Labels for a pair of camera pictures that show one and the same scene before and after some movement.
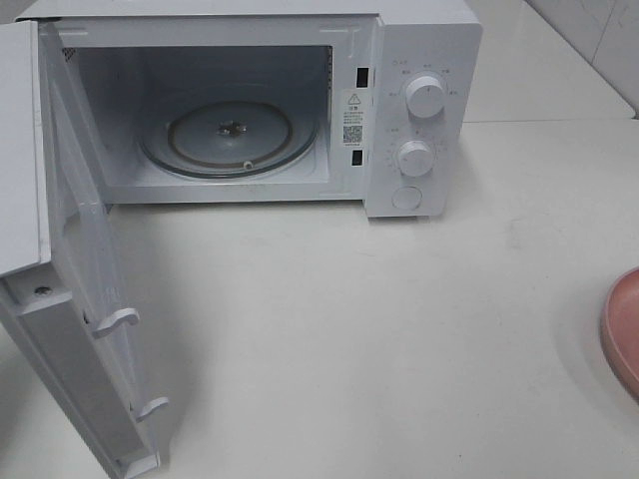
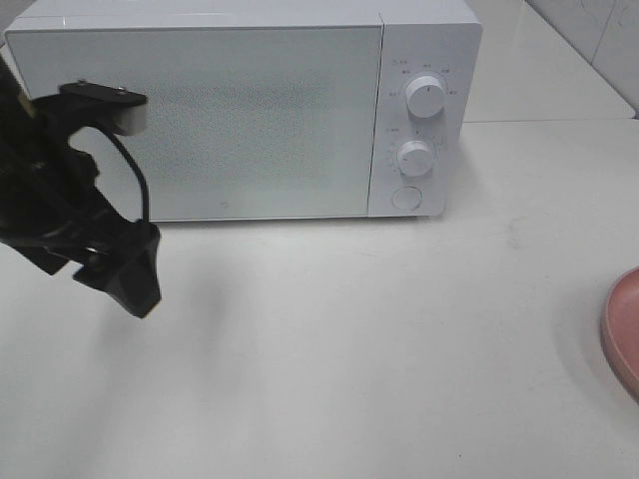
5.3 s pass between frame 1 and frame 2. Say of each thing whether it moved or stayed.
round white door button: stayed
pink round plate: stayed
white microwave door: moved
